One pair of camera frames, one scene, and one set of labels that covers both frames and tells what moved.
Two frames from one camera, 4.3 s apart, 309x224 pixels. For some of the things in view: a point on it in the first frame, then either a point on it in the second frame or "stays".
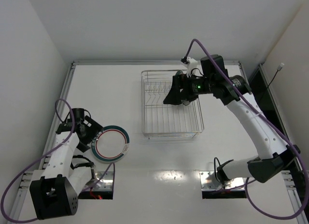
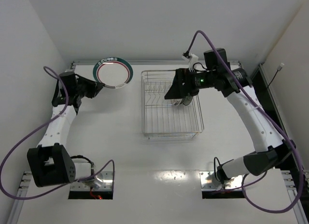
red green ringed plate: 111,144 → 114,73
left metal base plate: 105,183 stays
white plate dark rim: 186,103 stays
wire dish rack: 160,120 stays
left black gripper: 91,131 → 86,86
